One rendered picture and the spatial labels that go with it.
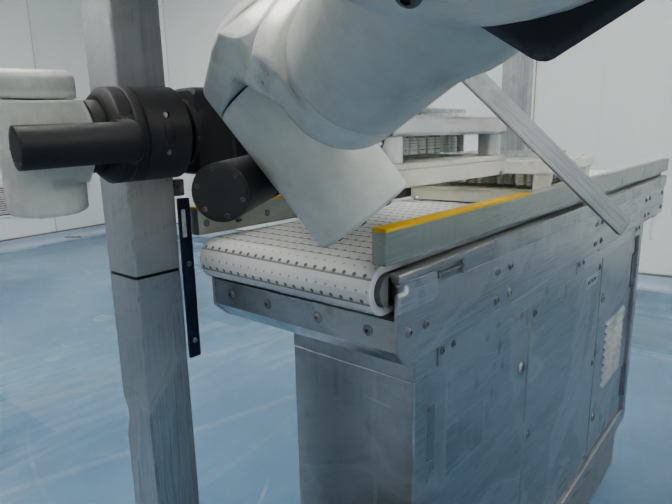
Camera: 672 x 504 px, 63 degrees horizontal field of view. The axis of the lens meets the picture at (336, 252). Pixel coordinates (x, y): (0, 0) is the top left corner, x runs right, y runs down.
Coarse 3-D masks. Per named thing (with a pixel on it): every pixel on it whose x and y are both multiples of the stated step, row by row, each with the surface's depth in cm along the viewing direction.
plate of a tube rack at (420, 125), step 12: (420, 120) 54; (432, 120) 56; (444, 120) 57; (456, 120) 59; (468, 120) 61; (480, 120) 63; (492, 120) 65; (396, 132) 51; (408, 132) 53; (420, 132) 54; (432, 132) 56; (444, 132) 58; (456, 132) 60; (468, 132) 62; (480, 132) 64; (492, 132) 66; (504, 132) 69
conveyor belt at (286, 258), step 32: (608, 192) 111; (288, 224) 75; (384, 224) 74; (512, 224) 74; (224, 256) 64; (256, 256) 60; (288, 256) 58; (320, 256) 56; (352, 256) 55; (416, 256) 56; (288, 288) 58; (320, 288) 54; (352, 288) 52
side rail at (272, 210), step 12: (408, 192) 101; (264, 204) 74; (276, 204) 75; (192, 216) 66; (204, 216) 66; (240, 216) 71; (252, 216) 72; (264, 216) 74; (276, 216) 76; (288, 216) 77; (192, 228) 67; (204, 228) 67; (216, 228) 68; (228, 228) 69
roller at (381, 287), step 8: (384, 280) 51; (376, 288) 51; (384, 288) 51; (392, 288) 52; (376, 296) 51; (384, 296) 51; (392, 296) 52; (376, 304) 52; (384, 304) 52; (392, 304) 53
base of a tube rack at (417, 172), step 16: (416, 160) 59; (432, 160) 58; (448, 160) 59; (464, 160) 62; (480, 160) 65; (496, 160) 68; (416, 176) 55; (432, 176) 57; (448, 176) 60; (464, 176) 62; (480, 176) 65
